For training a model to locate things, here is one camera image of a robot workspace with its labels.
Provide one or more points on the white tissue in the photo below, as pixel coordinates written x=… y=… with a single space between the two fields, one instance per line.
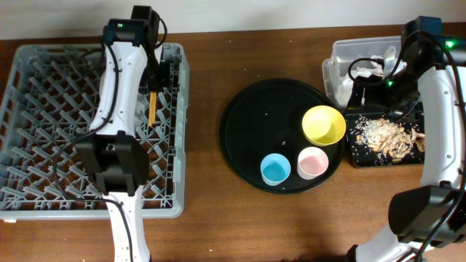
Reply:
x=344 y=89

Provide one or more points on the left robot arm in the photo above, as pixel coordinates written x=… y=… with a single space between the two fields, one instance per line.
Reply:
x=115 y=162

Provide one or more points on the pink cup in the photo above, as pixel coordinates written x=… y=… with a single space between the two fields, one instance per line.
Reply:
x=312 y=162

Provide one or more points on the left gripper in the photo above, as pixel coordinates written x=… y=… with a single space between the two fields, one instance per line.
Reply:
x=153 y=85

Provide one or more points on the wooden chopstick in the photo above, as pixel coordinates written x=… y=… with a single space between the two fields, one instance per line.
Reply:
x=154 y=108
x=150 y=109

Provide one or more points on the black rectangular bin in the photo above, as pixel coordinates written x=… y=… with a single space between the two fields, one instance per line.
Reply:
x=357 y=153

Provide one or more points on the grey plastic dishwasher rack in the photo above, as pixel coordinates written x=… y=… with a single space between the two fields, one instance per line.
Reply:
x=50 y=97

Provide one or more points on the yellow bowl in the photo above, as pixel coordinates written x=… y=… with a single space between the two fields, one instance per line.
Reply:
x=323 y=125

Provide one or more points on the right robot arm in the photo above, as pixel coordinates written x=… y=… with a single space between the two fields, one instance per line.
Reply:
x=432 y=215

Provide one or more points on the peanut shells and rice waste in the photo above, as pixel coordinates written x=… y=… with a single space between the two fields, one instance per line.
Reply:
x=387 y=140

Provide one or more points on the blue cup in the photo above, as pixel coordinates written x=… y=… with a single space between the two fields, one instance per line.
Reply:
x=275 y=168

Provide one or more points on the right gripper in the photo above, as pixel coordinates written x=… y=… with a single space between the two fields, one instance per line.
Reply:
x=372 y=95

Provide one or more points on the clear plastic bin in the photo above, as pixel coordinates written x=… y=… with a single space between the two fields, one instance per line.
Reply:
x=346 y=53

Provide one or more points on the round black tray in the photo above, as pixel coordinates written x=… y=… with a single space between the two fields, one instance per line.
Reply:
x=265 y=118

